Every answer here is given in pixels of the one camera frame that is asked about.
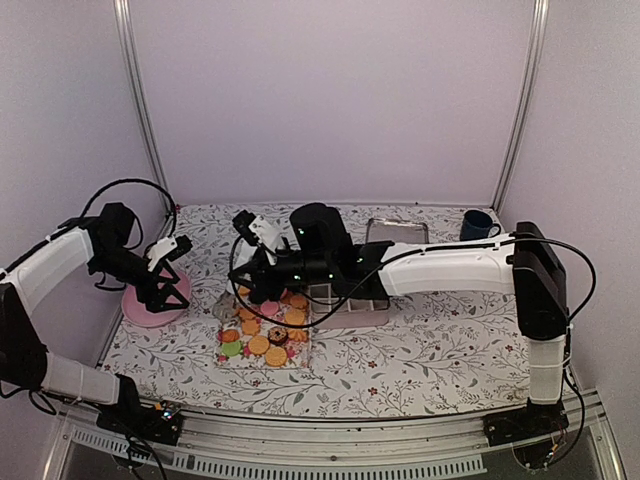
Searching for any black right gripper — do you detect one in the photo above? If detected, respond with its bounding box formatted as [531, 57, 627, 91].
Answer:
[226, 247, 333, 304]

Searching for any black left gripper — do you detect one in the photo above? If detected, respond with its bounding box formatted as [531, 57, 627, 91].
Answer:
[91, 243, 190, 312]

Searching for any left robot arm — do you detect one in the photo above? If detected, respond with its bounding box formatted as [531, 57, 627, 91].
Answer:
[1, 202, 192, 440]

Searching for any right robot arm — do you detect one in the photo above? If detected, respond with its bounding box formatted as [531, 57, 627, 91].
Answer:
[228, 203, 589, 446]

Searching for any pink round plate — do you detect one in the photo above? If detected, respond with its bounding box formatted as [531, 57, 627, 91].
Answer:
[121, 271, 191, 329]

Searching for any pink sandwich cookie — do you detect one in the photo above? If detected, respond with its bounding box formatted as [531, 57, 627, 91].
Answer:
[260, 301, 279, 317]

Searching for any floral rectangular tray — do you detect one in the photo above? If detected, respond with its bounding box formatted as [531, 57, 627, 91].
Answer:
[214, 286, 311, 370]

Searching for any chocolate sprinkle donut cookie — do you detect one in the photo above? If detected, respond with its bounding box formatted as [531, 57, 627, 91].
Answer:
[267, 327, 289, 346]

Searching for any swirl butter cookie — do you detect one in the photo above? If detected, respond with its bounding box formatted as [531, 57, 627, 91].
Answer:
[220, 329, 240, 343]

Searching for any green sandwich cookie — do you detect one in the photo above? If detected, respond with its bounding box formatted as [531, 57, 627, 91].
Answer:
[220, 340, 243, 358]

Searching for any yellow dotted round biscuit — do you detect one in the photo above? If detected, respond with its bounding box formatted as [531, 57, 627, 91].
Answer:
[264, 347, 288, 368]

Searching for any pink tin with white dividers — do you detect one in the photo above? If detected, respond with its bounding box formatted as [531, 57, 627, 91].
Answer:
[306, 284, 390, 330]

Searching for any clear tin lid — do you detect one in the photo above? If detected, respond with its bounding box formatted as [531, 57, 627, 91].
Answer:
[365, 218, 429, 244]

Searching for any floral patterned tablecloth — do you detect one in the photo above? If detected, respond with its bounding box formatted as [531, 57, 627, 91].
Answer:
[102, 205, 529, 418]

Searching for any dark blue mug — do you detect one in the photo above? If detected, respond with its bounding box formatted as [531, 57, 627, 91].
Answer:
[459, 210, 502, 242]

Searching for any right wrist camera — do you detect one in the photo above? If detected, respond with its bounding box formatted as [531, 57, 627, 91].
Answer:
[233, 210, 285, 266]

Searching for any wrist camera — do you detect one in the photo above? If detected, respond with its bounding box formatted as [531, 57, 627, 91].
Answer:
[145, 235, 193, 272]
[233, 210, 285, 266]

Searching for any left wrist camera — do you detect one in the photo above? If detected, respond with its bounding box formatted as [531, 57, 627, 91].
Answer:
[145, 235, 193, 272]

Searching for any aluminium front rail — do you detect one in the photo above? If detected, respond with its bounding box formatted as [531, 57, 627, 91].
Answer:
[43, 391, 626, 479]

